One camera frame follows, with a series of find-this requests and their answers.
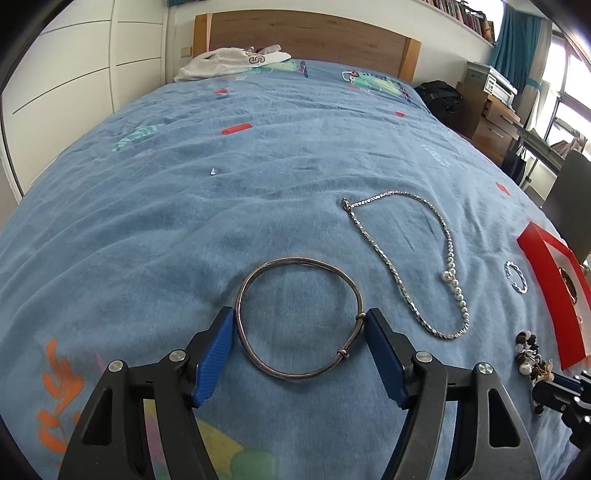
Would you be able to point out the thin wire bangle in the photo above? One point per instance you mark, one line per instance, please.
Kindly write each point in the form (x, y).
(298, 317)

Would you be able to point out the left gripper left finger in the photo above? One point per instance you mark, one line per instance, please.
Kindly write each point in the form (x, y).
(110, 438)

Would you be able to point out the teal curtain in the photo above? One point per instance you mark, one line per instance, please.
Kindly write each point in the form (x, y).
(515, 48)

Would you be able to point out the twisted silver bangle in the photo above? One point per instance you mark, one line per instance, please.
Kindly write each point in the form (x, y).
(516, 277)

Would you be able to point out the wooden drawer cabinet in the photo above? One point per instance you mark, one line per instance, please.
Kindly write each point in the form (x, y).
(486, 122)

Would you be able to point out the wooden headboard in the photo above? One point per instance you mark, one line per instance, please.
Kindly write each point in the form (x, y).
(310, 36)

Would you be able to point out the white wardrobe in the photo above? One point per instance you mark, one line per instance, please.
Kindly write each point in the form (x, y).
(90, 61)

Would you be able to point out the desk by window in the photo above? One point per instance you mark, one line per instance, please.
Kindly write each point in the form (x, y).
(530, 149)

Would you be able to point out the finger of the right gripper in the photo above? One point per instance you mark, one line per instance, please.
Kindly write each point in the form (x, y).
(561, 382)
(546, 394)

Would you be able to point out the white cloth on bed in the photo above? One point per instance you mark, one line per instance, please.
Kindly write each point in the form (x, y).
(228, 61)

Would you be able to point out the dark brown bangle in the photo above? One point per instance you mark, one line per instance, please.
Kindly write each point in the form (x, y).
(569, 285)

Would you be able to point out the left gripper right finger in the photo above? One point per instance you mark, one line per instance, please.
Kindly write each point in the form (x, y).
(490, 440)

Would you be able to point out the red jewelry box tray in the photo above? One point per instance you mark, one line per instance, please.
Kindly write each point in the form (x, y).
(571, 323)

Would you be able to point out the blue patterned bedspread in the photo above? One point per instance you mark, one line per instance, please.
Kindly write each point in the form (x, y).
(126, 246)

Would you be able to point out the white printer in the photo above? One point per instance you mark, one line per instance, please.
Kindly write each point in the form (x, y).
(490, 81)

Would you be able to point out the grey office chair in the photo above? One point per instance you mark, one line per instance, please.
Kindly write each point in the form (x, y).
(568, 204)

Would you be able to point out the black backpack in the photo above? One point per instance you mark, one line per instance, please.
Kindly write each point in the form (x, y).
(441, 99)

